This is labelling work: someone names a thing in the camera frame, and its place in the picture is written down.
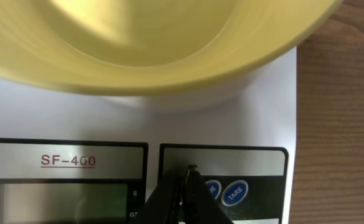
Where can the yellow plastic bowl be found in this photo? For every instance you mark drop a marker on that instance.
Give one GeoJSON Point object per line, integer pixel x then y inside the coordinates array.
{"type": "Point", "coordinates": [140, 48]}

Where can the white digital kitchen scale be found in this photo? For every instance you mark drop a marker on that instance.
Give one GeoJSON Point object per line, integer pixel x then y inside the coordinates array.
{"type": "Point", "coordinates": [67, 158]}

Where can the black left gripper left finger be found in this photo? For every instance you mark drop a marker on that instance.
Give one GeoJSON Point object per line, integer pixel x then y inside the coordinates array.
{"type": "Point", "coordinates": [162, 207]}

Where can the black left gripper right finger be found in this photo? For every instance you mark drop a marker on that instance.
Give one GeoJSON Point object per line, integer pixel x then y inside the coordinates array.
{"type": "Point", "coordinates": [199, 206]}

